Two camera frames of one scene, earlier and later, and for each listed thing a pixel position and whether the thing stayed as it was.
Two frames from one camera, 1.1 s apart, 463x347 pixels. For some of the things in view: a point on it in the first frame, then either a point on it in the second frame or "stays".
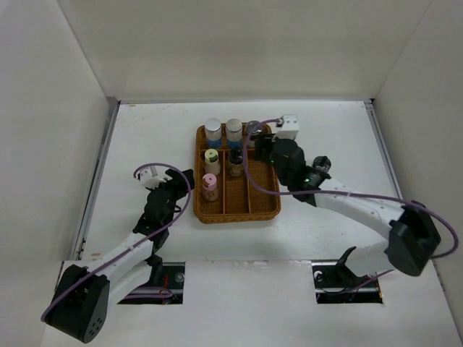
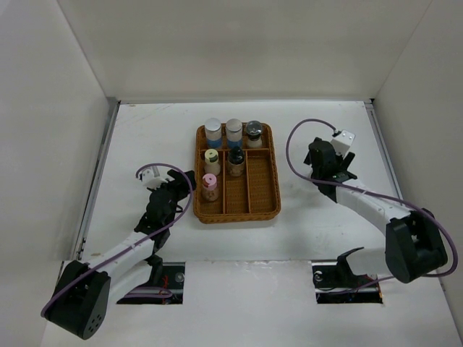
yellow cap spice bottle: x=212 y=168 stays
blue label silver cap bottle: x=213 y=129 stays
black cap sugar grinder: x=252 y=126 stays
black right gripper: x=265 y=141 to x=343 y=163
